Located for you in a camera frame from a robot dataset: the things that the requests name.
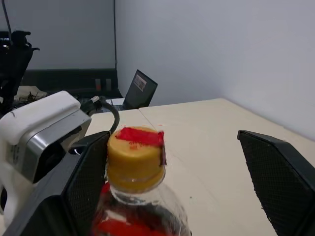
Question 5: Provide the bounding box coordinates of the clear bottle with yellow cap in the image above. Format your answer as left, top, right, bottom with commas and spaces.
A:
91, 125, 192, 236

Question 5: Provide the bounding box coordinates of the black open laptop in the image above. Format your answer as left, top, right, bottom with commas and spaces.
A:
112, 69, 158, 111

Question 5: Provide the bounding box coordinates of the low black cabinet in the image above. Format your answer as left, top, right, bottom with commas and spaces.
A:
21, 68, 123, 99

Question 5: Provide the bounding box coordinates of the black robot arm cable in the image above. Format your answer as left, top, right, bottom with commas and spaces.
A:
81, 95, 121, 134

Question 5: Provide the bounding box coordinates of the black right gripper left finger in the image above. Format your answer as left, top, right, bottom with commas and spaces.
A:
0, 131, 111, 236

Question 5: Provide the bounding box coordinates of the thin hanging black cable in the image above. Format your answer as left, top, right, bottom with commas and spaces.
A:
1, 0, 14, 46

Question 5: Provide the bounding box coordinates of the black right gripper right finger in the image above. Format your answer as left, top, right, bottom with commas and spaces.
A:
237, 130, 315, 236

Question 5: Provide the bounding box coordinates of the black office chair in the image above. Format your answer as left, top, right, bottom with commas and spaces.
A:
0, 30, 40, 111

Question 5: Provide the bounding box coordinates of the large grey display screen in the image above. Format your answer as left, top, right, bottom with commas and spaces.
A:
23, 0, 118, 72

